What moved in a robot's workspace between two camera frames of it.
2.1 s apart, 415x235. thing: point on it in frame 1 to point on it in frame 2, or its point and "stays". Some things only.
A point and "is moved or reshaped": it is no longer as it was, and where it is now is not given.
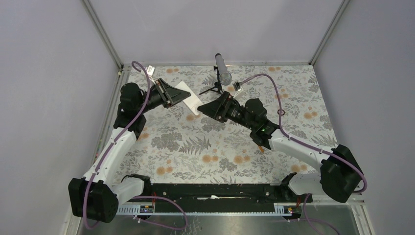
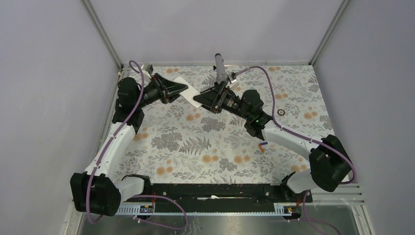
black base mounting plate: [219, 198] stays
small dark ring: [283, 113] stays
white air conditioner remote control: [192, 102] is moved or reshaped
